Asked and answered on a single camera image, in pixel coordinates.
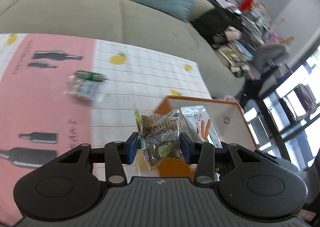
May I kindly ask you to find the white carrot stick snack pack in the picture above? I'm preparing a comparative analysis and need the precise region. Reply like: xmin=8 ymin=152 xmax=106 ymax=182
xmin=180 ymin=105 xmax=222 ymax=148

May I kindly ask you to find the clear bag of brown nuts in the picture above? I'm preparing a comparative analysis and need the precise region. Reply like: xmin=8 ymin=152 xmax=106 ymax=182
xmin=135 ymin=109 xmax=183 ymax=175

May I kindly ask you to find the orange white storage box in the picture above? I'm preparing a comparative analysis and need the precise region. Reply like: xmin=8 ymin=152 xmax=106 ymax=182
xmin=152 ymin=95 xmax=259 ymax=178

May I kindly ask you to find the clear pack of round candies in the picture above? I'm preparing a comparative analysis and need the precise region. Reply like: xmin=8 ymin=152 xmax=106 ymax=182
xmin=64 ymin=70 xmax=108 ymax=102

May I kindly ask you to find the black bag on sofa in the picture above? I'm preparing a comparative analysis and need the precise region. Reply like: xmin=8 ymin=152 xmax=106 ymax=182
xmin=191 ymin=8 xmax=243 ymax=44

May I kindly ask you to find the beige fabric sofa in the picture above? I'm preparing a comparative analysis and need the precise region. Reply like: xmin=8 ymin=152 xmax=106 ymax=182
xmin=1 ymin=0 xmax=244 ymax=97

